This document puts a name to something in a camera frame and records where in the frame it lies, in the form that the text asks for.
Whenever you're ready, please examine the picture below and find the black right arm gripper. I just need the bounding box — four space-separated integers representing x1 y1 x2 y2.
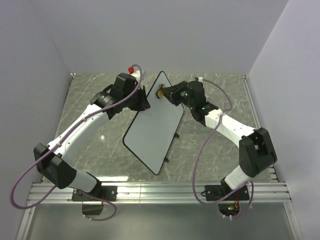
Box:
160 82 195 111

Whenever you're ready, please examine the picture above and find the yellow whiteboard eraser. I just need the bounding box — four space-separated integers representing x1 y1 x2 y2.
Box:
155 83 166 99

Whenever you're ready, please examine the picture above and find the black framed whiteboard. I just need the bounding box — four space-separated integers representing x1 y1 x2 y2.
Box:
122 71 185 175

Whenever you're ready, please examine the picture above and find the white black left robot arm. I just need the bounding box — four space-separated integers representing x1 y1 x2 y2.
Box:
33 70 151 201

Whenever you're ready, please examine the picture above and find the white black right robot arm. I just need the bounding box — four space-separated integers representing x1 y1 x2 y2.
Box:
155 77 278 203

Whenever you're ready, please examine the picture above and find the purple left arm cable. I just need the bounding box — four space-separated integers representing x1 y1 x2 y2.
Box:
9 64 145 222

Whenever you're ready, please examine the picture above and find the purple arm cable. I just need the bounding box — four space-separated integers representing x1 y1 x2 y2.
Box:
9 64 145 222
191 78 255 221

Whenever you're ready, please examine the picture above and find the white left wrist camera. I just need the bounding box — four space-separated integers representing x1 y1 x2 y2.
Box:
128 66 147 81

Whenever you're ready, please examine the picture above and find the metal wire whiteboard stand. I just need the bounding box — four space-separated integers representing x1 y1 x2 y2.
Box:
163 123 180 163

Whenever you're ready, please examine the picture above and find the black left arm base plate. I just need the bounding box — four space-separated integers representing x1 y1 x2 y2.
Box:
71 185 118 202

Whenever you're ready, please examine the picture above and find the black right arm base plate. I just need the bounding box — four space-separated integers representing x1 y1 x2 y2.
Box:
201 184 250 201

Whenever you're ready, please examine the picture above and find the aluminium table edge rail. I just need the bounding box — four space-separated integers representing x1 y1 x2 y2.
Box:
42 181 292 205

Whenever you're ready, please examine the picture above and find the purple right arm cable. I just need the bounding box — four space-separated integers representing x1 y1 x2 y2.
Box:
191 78 255 221

